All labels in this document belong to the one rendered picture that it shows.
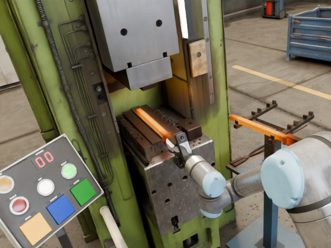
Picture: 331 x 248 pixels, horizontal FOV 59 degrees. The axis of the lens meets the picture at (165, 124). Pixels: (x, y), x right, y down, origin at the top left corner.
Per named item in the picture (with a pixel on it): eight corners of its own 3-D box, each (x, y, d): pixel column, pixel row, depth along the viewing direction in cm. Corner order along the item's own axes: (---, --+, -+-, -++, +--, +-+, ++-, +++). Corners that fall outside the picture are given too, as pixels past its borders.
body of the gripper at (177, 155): (172, 162, 132) (186, 176, 122) (170, 146, 127) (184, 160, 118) (186, 155, 134) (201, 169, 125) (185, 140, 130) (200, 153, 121)
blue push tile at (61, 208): (76, 210, 106) (64, 193, 106) (59, 224, 101) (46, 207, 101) (74, 210, 108) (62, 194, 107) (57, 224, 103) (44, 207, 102)
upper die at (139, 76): (172, 77, 128) (169, 56, 123) (130, 91, 121) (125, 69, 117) (137, 59, 162) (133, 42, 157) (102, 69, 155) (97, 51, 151)
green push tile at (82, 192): (96, 193, 113) (85, 177, 112) (81, 206, 108) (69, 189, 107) (94, 194, 114) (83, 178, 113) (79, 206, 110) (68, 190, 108)
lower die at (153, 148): (182, 144, 145) (180, 130, 141) (146, 160, 138) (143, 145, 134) (148, 115, 179) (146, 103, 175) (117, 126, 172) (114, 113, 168)
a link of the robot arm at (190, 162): (188, 165, 114) (209, 156, 117) (182, 159, 117) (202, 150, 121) (190, 182, 118) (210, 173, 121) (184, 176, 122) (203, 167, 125)
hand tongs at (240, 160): (302, 123, 183) (302, 122, 182) (308, 126, 180) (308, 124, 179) (229, 164, 159) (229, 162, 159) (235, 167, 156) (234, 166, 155)
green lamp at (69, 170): (77, 175, 110) (74, 166, 108) (65, 180, 108) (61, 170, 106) (76, 170, 112) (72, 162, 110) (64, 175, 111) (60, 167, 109)
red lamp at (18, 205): (29, 210, 97) (24, 200, 95) (14, 216, 95) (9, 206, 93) (28, 204, 100) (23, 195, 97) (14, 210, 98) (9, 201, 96)
